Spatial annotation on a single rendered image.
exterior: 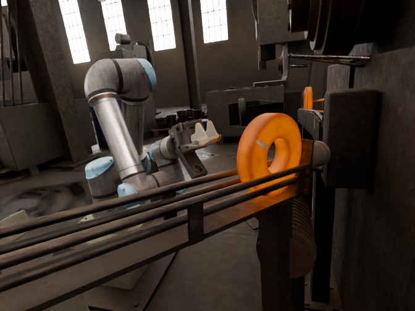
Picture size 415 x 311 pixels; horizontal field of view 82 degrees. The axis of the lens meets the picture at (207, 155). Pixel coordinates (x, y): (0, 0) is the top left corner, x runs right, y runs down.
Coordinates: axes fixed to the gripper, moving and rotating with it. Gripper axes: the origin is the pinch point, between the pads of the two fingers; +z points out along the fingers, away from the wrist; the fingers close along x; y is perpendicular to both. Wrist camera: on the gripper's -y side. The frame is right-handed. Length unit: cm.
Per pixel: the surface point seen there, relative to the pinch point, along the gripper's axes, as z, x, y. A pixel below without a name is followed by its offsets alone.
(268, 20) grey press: -134, 237, 130
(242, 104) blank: -48, 62, 16
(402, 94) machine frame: 31.2, 18.6, -1.9
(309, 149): 18.2, 7.0, -7.2
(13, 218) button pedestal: -20.7, -42.2, -4.0
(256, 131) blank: 18.2, -6.0, -0.9
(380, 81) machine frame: 25.6, 28.2, 2.2
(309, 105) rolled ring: -31, 97, 5
